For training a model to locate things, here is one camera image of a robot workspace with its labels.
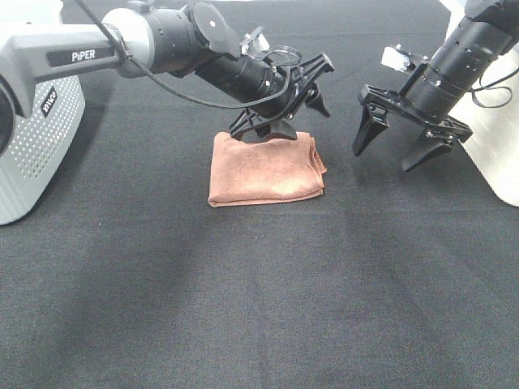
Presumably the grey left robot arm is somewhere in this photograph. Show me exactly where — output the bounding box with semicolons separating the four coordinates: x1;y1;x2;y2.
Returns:
1;1;333;147

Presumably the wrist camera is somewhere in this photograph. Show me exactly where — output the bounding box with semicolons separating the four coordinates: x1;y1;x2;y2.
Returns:
240;26;270;61
380;44;429;75

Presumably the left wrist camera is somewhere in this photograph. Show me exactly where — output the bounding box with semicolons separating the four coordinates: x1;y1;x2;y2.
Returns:
240;26;270;61

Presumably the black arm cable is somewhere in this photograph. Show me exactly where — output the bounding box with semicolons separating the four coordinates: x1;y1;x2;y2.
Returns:
74;0;303;110
470;66;519;109

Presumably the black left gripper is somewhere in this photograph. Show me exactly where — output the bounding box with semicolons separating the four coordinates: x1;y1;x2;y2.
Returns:
229;53;334;141

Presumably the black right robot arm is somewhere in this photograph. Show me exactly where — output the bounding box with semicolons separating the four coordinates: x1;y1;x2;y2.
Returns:
352;1;518;171

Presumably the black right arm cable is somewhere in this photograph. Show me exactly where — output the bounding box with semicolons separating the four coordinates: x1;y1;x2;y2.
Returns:
470;66;519;109

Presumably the black table mat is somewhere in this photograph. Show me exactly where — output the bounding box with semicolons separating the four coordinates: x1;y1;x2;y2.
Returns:
1;1;518;388

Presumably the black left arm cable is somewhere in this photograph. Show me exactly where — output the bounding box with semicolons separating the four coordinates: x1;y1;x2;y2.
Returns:
74;0;303;110

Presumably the white plastic bin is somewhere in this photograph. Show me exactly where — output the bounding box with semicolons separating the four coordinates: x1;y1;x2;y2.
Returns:
444;0;519;208

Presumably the grey perforated laundry basket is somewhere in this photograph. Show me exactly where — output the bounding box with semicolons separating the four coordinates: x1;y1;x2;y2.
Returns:
0;0;87;227

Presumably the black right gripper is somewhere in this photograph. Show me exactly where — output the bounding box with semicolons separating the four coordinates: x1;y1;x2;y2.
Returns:
352;85;473;172

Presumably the brown microfibre towel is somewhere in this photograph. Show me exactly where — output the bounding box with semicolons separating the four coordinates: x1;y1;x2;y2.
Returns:
208;132;327;207

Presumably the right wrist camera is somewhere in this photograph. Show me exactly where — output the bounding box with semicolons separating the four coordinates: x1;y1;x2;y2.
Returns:
380;44;429;75

